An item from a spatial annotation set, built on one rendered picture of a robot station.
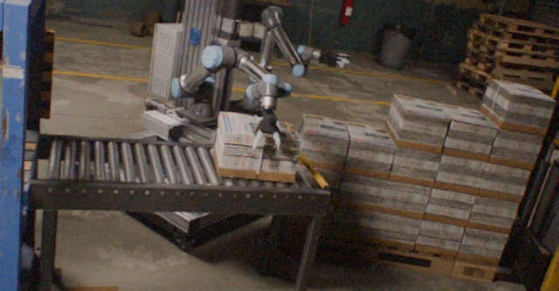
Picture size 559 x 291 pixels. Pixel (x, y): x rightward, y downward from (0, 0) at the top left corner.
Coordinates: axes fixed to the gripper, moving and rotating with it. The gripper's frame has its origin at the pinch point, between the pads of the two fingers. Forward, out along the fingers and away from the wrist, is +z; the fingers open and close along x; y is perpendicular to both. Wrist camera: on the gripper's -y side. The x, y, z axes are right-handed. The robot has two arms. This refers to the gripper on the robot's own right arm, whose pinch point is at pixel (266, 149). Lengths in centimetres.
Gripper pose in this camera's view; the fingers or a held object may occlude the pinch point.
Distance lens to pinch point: 258.1
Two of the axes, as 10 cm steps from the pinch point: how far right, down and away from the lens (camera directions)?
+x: -9.7, -1.1, -2.3
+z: -0.7, 9.8, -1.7
